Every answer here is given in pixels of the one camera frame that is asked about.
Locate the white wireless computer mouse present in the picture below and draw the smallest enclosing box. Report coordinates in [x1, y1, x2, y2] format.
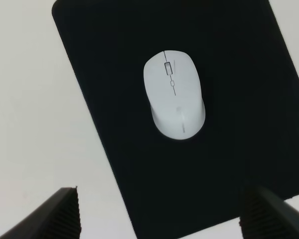
[144, 50, 206, 140]

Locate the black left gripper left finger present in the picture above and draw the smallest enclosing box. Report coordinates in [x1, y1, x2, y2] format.
[0, 187, 82, 239]

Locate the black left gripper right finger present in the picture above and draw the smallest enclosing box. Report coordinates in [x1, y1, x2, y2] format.
[239, 184, 299, 239]

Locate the black rectangular mouse pad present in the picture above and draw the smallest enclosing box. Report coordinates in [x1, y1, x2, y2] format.
[52, 0, 299, 239]

